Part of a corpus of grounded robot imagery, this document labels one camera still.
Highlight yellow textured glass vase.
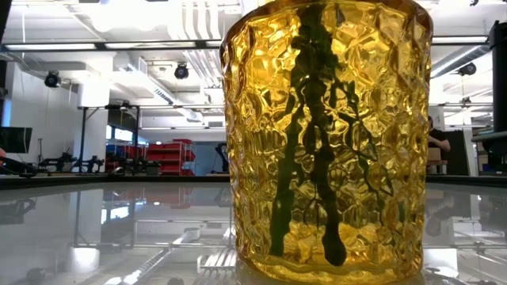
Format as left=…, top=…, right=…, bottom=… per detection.
left=219, top=0, right=434, bottom=285

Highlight red storage shelf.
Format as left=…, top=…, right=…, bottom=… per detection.
left=147, top=138, right=196, bottom=177

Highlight rack of red blue bins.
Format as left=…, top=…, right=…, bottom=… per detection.
left=105, top=142, right=149, bottom=161

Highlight person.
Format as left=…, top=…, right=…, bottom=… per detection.
left=426, top=115, right=452, bottom=154

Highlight grey desk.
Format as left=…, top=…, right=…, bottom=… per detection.
left=471, top=131, right=507, bottom=173

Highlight black computer monitor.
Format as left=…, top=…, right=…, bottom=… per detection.
left=0, top=126, right=34, bottom=155

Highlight black ceiling camera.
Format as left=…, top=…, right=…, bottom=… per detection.
left=44, top=70, right=62, bottom=89
left=458, top=61, right=478, bottom=78
left=173, top=62, right=190, bottom=81

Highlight black metal stand frame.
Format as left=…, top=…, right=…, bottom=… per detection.
left=77, top=102, right=140, bottom=175

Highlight black aluminium table frame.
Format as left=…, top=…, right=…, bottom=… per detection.
left=0, top=173, right=507, bottom=190

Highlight black stand post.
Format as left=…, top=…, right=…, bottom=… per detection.
left=488, top=20, right=507, bottom=134

